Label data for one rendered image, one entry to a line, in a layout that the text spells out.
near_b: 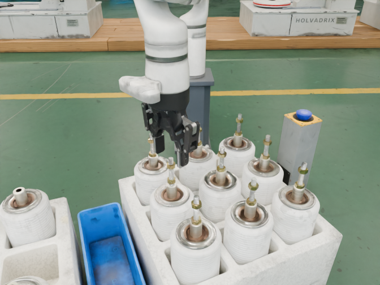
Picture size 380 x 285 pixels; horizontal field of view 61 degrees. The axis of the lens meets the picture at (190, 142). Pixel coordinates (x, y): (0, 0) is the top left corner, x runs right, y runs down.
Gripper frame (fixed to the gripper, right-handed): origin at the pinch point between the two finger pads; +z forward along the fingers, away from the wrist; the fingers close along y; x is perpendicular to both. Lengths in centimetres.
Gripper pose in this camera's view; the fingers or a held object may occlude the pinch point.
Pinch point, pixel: (170, 153)
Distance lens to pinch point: 63.8
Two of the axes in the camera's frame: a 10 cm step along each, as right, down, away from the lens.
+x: -7.3, 3.6, -5.9
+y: -6.9, -3.8, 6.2
